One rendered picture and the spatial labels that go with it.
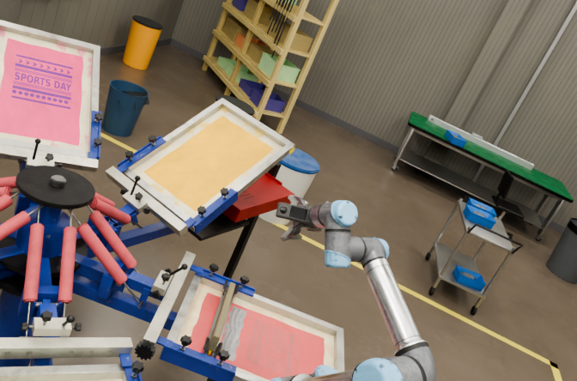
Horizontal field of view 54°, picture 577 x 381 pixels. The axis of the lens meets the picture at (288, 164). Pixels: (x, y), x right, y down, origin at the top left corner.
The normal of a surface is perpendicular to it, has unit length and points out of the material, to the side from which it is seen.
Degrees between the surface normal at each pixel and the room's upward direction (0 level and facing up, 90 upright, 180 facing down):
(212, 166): 32
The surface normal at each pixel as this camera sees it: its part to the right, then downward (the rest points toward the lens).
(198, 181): 0.04, -0.67
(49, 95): 0.53, -0.47
